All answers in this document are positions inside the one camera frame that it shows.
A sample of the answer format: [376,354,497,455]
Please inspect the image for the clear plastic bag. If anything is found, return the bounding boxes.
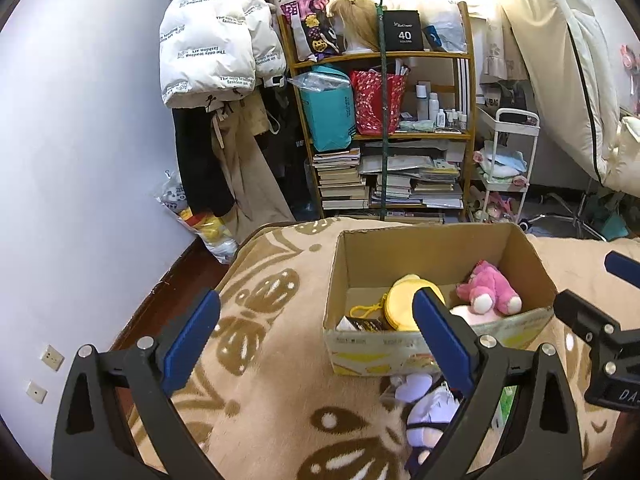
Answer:
[287,71,351,95]

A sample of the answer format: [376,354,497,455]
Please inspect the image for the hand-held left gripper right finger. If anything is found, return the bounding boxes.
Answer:
[411,290,583,480]

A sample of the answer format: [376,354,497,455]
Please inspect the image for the printed cartoon tote bag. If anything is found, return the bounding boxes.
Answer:
[279,0,333,61]

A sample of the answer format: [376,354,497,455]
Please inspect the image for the green tissue packet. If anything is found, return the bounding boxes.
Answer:
[490,385,519,433]

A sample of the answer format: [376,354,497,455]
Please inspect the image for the white and blue plastic bag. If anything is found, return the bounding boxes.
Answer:
[422,10,468,53]

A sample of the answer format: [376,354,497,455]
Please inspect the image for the black cardboard case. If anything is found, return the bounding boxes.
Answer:
[381,10,425,52]

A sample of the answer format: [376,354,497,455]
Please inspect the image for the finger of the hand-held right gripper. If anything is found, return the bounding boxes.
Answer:
[553,289,628,348]
[604,251,640,290]

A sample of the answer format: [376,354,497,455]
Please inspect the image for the row of white cosmetic bottles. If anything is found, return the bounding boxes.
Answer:
[415,82,468,131]

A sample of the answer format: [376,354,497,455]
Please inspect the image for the pink plush toys on cart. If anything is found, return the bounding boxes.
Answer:
[480,192,516,221]

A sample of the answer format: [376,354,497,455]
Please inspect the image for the folded pastel cloths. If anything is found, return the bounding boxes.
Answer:
[474,142,528,186]

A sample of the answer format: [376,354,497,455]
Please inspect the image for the plastic bag of toys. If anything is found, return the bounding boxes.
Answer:
[156,170,241,263]

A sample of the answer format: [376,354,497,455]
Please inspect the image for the yellow round pouch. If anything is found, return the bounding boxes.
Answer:
[350,274,447,332]

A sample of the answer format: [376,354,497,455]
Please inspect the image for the black patterned small packet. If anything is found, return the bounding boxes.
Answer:
[336,315,393,333]

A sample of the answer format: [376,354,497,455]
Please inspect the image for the beige floral blanket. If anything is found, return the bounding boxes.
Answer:
[112,215,640,480]

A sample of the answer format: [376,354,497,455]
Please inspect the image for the white trolley cart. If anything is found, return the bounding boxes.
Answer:
[472,107,541,223]

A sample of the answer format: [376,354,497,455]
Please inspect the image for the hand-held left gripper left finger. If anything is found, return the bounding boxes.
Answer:
[51,289,223,480]

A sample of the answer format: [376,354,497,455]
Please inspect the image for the black bag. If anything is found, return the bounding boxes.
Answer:
[482,80,526,121]

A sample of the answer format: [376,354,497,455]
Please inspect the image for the black hanging coat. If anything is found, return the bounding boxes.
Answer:
[171,105,236,218]

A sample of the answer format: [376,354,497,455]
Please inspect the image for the stack of old books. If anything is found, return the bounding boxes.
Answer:
[312,147,371,211]

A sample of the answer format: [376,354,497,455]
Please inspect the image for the bamboo shelf rack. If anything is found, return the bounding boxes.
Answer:
[276,1,476,223]

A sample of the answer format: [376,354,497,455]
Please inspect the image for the red patterned bag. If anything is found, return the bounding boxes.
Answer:
[350,70,408,136]

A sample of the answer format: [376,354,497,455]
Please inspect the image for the blonde wig on mannequin head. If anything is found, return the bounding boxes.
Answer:
[327,0,383,56]

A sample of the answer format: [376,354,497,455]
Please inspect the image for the dark hanging garment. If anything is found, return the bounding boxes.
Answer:
[260,85,321,211]

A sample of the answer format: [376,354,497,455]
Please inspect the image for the white printed puffer jacket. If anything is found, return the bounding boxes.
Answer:
[159,0,287,109]

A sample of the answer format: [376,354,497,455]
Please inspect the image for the purple plush doll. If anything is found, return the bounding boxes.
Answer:
[392,372,463,466]

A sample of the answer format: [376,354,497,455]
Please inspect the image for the cardboard box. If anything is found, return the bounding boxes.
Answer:
[322,222,559,377]

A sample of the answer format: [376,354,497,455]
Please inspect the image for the pink plush bear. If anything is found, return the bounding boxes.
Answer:
[456,260,523,317]

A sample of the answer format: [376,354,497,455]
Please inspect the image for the green thin pole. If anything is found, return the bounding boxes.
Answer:
[375,0,392,221]

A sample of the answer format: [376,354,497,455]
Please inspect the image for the pile of books and papers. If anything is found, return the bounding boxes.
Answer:
[360,140,466,211]

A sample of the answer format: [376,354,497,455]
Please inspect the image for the teal storage box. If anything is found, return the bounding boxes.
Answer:
[595,195,631,241]

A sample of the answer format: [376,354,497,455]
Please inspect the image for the teal paper bag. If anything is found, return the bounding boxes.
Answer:
[300,65,357,153]

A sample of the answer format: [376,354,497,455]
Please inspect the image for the white reclining chair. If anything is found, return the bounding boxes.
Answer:
[497,0,640,241]

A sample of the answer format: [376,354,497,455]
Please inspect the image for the beige hanging trousers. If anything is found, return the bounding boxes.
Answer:
[210,95,297,243]

